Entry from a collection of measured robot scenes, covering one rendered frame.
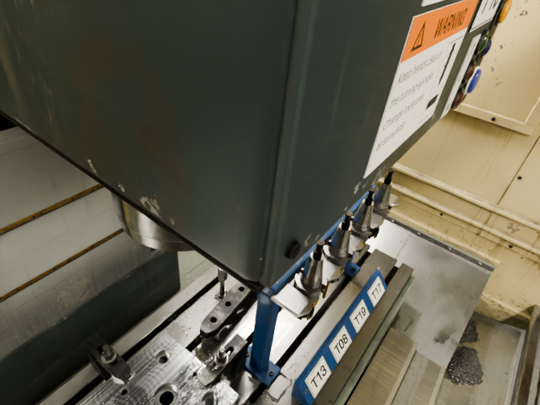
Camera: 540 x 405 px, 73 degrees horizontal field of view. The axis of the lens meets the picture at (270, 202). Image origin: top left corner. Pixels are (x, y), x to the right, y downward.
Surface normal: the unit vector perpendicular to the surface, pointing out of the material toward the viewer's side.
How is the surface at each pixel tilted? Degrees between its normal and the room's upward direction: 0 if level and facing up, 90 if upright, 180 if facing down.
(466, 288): 24
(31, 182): 90
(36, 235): 89
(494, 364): 17
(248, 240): 90
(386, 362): 7
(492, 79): 90
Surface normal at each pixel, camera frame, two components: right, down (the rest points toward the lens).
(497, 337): -0.14, -0.87
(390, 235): -0.15, -0.53
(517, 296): -0.60, 0.45
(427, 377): 0.18, -0.83
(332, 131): 0.79, 0.44
